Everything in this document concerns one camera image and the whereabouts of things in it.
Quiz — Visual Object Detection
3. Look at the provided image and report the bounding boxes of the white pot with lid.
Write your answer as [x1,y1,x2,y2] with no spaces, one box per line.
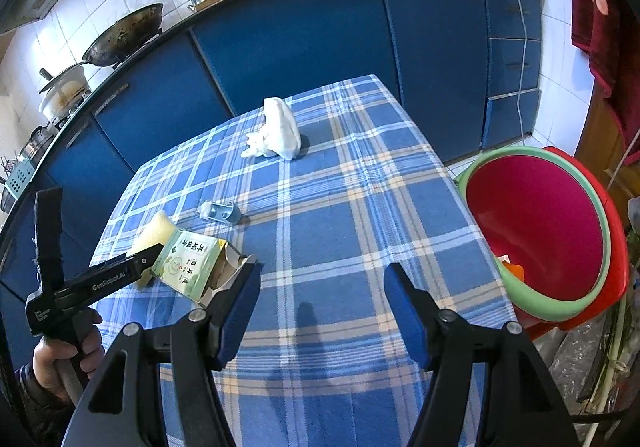
[39,65,93,120]

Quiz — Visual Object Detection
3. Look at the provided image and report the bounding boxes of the person's left hand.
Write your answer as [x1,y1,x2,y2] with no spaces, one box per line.
[31,313,107,405]

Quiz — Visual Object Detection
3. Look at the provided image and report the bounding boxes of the red floral blanket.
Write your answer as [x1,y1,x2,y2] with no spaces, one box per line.
[565,0,640,162]

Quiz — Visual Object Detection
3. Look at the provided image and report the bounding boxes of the white tissue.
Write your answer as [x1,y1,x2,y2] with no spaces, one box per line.
[241,129,273,158]

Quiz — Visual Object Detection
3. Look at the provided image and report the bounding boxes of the yellow mesh sponge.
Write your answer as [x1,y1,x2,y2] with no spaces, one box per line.
[125,212,182,288]

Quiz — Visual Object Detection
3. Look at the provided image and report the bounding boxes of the red plastic tub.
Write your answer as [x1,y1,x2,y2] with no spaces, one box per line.
[515,146,630,340]

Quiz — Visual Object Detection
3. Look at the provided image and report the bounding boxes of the green paper box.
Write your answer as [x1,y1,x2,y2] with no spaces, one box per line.
[150,229,258,308]

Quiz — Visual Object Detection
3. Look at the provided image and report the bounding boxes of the teal utensil basket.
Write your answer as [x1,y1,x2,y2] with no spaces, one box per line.
[5,162,38,200]

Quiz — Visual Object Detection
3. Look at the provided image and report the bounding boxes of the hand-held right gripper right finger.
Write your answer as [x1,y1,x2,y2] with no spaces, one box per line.
[384,263,581,447]

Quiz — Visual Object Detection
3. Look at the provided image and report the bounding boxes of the black wok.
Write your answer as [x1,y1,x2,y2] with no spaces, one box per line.
[81,3,166,68]

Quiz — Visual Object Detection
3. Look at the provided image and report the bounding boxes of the blue kitchen cabinet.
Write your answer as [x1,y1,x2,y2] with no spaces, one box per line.
[0,0,548,368]

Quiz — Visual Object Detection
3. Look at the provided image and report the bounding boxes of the white power cable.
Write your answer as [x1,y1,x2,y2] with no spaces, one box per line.
[482,0,532,148]

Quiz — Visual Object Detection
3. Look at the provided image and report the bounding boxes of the white plastic packet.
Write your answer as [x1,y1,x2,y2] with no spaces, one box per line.
[262,97,303,160]

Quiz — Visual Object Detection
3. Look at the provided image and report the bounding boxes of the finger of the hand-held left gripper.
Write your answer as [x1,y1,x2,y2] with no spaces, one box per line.
[125,247,162,279]

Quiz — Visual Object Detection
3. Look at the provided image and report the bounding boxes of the person's left forearm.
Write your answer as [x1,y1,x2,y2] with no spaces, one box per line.
[0,364,76,447]

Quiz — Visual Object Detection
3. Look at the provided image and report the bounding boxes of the blue plaid tablecloth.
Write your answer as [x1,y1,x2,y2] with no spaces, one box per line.
[90,74,518,447]

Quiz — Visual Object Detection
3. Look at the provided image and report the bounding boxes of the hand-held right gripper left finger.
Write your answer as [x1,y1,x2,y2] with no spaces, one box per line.
[60,263,262,447]

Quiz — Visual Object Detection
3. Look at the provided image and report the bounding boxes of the red basin with green rim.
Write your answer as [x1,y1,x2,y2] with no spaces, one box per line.
[454,145,616,323]

